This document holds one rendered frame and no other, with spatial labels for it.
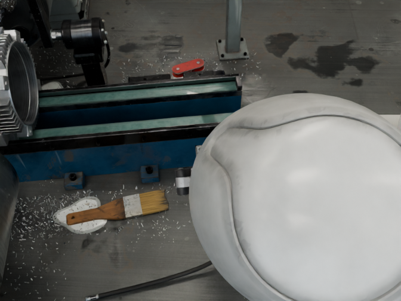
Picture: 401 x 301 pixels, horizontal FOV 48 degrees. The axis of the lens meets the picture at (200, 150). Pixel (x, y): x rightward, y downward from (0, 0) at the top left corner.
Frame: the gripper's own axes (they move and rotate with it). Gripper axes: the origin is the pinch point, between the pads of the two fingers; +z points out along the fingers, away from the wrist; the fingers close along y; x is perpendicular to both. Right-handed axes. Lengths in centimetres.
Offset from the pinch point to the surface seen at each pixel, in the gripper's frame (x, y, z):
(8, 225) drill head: 4.9, 31.5, 9.1
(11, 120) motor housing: -11.5, 34.4, 22.8
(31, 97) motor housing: -17, 35, 36
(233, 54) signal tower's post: -27, -10, 62
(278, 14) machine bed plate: -39, -26, 72
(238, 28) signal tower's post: -32, -12, 56
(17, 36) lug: -27, 33, 27
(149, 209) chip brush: 8.0, 13.3, 34.5
